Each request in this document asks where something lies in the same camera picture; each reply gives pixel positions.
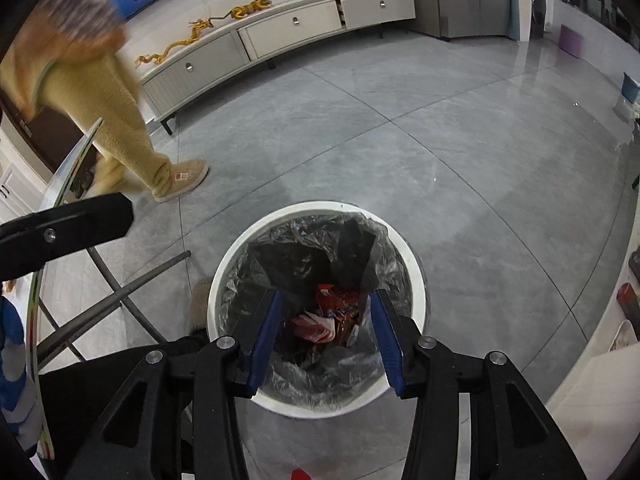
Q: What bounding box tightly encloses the golden dragon figurine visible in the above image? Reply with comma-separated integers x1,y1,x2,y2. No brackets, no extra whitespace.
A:
134,16,223,67

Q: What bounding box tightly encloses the white television cabinet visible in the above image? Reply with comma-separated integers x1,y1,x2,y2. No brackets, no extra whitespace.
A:
140,0,417,136

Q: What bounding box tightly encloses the white floor cabinet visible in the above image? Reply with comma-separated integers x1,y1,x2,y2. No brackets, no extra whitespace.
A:
0,160,46,221

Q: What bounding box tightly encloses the white round trash can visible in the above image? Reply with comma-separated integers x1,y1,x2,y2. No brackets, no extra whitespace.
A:
206,201,426,420

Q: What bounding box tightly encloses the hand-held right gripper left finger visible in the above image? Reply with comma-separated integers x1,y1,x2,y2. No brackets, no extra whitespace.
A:
75,287,286,480

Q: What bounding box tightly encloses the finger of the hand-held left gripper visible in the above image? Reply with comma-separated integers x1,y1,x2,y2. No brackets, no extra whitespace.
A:
0,192,135,283

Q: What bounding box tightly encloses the red and white wrapper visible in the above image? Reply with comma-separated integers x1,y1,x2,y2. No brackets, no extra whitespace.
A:
291,311,336,344

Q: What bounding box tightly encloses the black plastic trash bag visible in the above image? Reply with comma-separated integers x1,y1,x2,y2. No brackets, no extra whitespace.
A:
222,212,408,408

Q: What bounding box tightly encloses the dark red box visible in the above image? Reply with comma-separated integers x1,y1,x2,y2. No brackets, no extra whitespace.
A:
616,282,640,321

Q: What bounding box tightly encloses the red snack wrapper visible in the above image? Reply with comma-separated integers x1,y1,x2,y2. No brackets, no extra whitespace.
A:
315,284,362,347

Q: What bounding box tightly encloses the person's beige slipper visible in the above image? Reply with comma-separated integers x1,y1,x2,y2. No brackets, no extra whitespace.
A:
191,279,213,331

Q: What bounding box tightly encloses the washing machine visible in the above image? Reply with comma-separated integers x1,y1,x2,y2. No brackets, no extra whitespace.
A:
529,0,556,41

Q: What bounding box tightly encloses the dark brown door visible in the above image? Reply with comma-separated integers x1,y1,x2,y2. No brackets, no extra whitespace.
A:
0,90,66,171

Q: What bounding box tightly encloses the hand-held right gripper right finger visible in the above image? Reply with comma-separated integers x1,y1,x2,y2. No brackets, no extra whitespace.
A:
370,287,588,480

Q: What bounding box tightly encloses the golden tiger figurine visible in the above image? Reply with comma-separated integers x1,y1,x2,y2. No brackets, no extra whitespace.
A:
230,0,273,21

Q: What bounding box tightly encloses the table with printed top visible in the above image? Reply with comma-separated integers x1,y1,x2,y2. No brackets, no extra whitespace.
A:
0,117,193,466

